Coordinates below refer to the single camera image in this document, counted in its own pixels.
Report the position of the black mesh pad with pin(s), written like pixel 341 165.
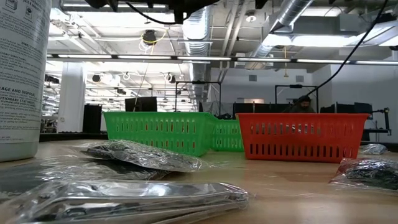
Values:
pixel 373 149
pixel 62 171
pixel 370 175
pixel 140 155

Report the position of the bagged silver nail clipper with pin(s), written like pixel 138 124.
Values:
pixel 124 202

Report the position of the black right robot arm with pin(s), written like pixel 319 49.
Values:
pixel 260 3

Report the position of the green slotted plastic basket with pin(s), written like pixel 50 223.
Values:
pixel 228 122
pixel 155 115

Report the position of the long ceiling light strip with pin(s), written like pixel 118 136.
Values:
pixel 202 58

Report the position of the black computer monitor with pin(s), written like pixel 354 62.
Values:
pixel 141 104

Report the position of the black partition screen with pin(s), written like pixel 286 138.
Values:
pixel 264 108
pixel 351 108

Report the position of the yellow hanging pendant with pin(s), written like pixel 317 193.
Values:
pixel 285 74

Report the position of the red slotted plastic basket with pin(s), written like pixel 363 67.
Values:
pixel 301 118

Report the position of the person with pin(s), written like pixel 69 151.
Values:
pixel 303 105

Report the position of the black cabinet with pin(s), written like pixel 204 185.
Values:
pixel 92 118

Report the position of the round ceiling detector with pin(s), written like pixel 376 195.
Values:
pixel 250 17

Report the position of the white building pillar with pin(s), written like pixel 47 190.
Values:
pixel 71 99

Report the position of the large white plastic jug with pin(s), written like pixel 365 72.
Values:
pixel 21 77

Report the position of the black background rig frame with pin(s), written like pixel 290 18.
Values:
pixel 295 86
pixel 199 82

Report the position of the silver round ventilation duct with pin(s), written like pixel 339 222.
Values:
pixel 197 31
pixel 292 12

